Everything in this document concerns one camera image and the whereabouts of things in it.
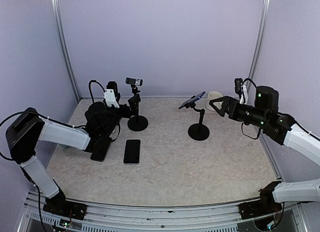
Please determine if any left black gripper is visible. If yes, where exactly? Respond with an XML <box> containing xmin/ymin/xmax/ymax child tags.
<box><xmin>102</xmin><ymin>93</ymin><xmax>140</xmax><ymax>137</ymax></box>

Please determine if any tall black phone stand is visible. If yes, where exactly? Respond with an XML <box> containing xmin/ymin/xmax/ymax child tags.
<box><xmin>125</xmin><ymin>77</ymin><xmax>149</xmax><ymax>132</ymax></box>

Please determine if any grey phone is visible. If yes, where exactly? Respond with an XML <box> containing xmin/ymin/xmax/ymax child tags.
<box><xmin>123</xmin><ymin>139</ymin><xmax>141</xmax><ymax>165</ymax></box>

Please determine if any black smartphone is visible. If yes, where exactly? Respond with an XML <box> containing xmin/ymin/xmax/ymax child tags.
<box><xmin>90</xmin><ymin>141</ymin><xmax>111</xmax><ymax>162</ymax></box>

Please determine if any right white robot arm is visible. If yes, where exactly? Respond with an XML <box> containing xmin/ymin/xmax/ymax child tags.
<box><xmin>209</xmin><ymin>85</ymin><xmax>320</xmax><ymax>214</ymax></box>

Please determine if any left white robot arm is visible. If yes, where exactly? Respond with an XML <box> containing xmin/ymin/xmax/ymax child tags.
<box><xmin>5</xmin><ymin>97</ymin><xmax>141</xmax><ymax>215</ymax></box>

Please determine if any blue phone on short stand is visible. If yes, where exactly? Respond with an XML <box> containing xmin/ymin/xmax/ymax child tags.
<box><xmin>178</xmin><ymin>91</ymin><xmax>206</xmax><ymax>110</ymax></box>

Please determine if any short black phone stand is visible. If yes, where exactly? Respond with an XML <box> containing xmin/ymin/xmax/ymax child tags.
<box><xmin>187</xmin><ymin>103</ymin><xmax>210</xmax><ymax>141</ymax></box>

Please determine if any cream ceramic mug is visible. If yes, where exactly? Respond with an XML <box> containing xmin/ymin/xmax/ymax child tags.
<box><xmin>205</xmin><ymin>91</ymin><xmax>223</xmax><ymax>112</ymax></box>

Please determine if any blue and white cup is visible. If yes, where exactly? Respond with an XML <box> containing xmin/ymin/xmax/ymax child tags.
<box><xmin>61</xmin><ymin>144</ymin><xmax>70</xmax><ymax>150</ymax></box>

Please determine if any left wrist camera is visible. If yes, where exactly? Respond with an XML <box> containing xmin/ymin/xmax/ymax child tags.
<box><xmin>104</xmin><ymin>81</ymin><xmax>121</xmax><ymax>109</ymax></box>

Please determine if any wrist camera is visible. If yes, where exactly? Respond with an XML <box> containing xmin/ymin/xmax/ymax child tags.
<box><xmin>234</xmin><ymin>78</ymin><xmax>249</xmax><ymax>105</ymax></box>
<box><xmin>104</xmin><ymin>81</ymin><xmax>121</xmax><ymax>109</ymax></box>

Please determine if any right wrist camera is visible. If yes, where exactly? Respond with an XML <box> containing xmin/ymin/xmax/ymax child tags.
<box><xmin>234</xmin><ymin>78</ymin><xmax>249</xmax><ymax>105</ymax></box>

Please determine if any right aluminium corner post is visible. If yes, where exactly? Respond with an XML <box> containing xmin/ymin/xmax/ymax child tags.
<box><xmin>248</xmin><ymin>0</ymin><xmax>271</xmax><ymax>81</ymax></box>

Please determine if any aluminium corner post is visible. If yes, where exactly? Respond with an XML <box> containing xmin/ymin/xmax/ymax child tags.
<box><xmin>248</xmin><ymin>0</ymin><xmax>271</xmax><ymax>81</ymax></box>
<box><xmin>50</xmin><ymin>0</ymin><xmax>81</xmax><ymax>103</ymax></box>

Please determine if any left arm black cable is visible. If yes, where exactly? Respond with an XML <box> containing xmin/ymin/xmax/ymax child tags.
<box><xmin>0</xmin><ymin>79</ymin><xmax>121</xmax><ymax>232</ymax></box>

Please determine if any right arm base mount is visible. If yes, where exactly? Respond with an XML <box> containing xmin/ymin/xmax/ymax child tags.
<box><xmin>238</xmin><ymin>197</ymin><xmax>283</xmax><ymax>220</ymax></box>

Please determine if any aluminium front rail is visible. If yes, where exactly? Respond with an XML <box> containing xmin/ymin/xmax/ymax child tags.
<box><xmin>16</xmin><ymin>192</ymin><xmax>308</xmax><ymax>232</ymax></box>

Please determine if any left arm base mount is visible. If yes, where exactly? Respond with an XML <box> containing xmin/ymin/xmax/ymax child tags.
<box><xmin>43</xmin><ymin>200</ymin><xmax>87</xmax><ymax>221</ymax></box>

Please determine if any left aluminium corner post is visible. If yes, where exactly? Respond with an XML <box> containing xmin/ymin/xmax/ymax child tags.
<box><xmin>50</xmin><ymin>0</ymin><xmax>81</xmax><ymax>103</ymax></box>

